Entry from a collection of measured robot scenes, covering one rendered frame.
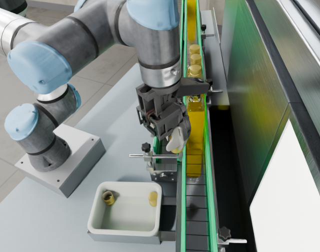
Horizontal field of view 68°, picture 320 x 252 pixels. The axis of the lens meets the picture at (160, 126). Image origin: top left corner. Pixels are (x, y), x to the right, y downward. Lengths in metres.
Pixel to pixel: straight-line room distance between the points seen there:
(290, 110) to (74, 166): 0.77
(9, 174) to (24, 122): 1.47
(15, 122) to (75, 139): 0.26
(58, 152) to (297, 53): 0.82
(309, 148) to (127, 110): 0.99
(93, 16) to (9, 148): 2.17
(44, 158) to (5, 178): 1.35
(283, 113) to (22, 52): 0.38
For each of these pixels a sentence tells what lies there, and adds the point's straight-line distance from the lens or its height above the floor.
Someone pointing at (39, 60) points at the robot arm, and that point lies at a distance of 0.36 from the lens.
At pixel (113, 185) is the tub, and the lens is 0.87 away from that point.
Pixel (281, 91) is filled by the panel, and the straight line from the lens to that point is 0.41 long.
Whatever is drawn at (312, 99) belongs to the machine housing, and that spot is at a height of 1.36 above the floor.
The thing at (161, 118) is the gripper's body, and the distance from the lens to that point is 0.46.
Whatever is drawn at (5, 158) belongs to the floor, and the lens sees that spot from 2.46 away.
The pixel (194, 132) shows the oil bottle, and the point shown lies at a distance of 0.78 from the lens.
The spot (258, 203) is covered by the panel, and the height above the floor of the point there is 1.07.
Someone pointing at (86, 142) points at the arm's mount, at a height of 0.84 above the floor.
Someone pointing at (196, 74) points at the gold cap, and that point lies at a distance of 0.71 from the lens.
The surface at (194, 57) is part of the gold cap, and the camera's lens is 0.76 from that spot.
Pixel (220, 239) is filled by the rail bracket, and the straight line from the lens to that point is 0.60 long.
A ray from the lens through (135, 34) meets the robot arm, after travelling 0.39.
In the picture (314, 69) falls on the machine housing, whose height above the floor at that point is 1.38.
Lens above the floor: 1.56
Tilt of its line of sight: 47 degrees down
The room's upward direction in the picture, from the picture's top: 8 degrees counter-clockwise
